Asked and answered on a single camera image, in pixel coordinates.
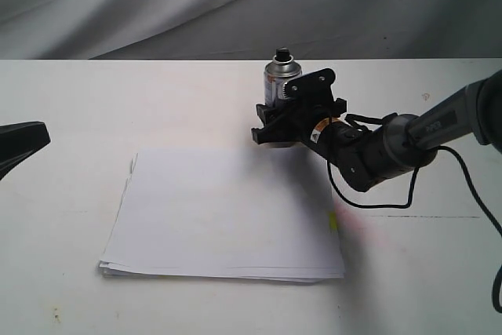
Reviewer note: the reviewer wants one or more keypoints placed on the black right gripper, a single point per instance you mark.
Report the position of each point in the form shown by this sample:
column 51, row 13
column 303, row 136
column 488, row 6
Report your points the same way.
column 296, row 121

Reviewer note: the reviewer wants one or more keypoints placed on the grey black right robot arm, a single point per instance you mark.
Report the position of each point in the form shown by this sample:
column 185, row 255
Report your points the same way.
column 368, row 151

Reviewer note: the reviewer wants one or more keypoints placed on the silver spray paint can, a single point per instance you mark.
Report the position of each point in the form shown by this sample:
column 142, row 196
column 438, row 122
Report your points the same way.
column 280, row 69

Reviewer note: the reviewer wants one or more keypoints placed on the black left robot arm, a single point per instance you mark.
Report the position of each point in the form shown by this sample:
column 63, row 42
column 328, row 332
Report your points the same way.
column 19, row 142

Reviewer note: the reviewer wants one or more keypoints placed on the white paper stack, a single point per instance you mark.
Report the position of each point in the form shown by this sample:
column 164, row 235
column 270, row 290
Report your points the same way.
column 242, row 213

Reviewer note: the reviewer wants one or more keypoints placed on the grey backdrop cloth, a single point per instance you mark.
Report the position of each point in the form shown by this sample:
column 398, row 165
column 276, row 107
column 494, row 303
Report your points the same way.
column 248, row 29

